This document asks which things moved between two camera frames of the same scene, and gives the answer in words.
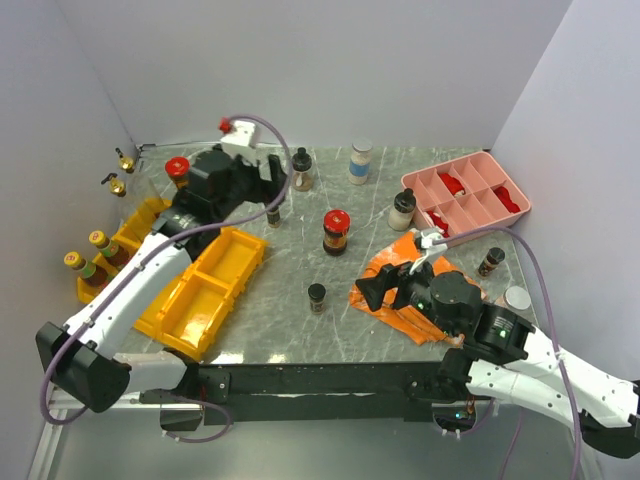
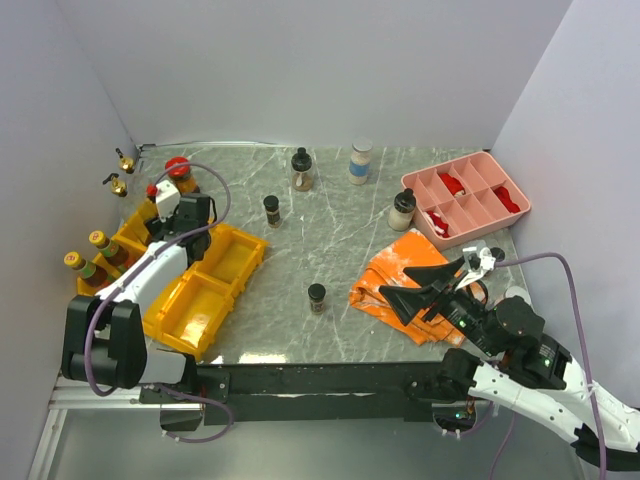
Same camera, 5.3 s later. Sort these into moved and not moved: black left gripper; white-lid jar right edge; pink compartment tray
Moved: black left gripper
Not moved: pink compartment tray; white-lid jar right edge
